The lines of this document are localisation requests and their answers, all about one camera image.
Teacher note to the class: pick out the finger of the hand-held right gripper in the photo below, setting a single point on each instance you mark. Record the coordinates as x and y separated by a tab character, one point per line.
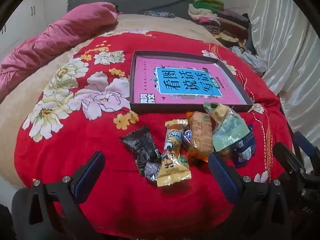
305	143
287	157

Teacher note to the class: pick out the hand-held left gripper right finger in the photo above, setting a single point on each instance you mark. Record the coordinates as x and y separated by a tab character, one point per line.
222	177

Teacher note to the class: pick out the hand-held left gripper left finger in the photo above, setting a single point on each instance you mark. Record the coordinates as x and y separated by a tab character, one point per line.
91	172

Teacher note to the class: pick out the blue snack packet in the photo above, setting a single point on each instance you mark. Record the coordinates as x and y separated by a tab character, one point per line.
243	155

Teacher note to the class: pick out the clear pale green snack bag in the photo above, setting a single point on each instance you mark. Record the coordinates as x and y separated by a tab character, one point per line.
227	130

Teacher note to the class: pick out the orange bread packet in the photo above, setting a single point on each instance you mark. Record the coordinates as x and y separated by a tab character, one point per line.
200	135

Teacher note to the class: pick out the brown chocolate bar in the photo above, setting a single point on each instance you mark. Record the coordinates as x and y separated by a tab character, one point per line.
187	137

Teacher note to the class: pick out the yellow cartoon snack packet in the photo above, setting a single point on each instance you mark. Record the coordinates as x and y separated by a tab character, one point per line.
171	160

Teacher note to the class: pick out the black snack packet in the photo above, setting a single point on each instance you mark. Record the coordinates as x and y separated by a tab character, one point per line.
140	145

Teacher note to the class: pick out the foil candy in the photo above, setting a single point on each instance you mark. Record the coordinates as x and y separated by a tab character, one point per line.
151	171

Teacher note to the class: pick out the dark shallow cardboard box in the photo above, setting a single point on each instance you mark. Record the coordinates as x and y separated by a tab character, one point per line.
175	108

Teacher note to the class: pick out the red floral blanket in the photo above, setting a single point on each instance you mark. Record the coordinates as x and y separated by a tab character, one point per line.
100	135

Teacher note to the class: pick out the pale crumpled cloth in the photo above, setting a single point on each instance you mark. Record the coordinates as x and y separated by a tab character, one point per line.
250	58

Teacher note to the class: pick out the white satin curtain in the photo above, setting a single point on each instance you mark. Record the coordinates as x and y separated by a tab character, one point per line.
282	42

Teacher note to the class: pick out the pink book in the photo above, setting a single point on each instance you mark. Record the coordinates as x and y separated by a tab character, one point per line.
147	80

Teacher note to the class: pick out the pink quilt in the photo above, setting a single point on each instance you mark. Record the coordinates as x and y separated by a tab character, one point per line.
50	40

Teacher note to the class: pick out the pile of folded clothes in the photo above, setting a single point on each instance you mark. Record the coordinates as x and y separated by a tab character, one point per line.
225	22

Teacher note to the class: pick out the white wardrobe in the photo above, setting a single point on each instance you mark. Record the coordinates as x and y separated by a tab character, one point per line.
22	17

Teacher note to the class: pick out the dark patterned cloth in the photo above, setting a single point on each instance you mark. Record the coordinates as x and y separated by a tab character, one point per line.
158	14

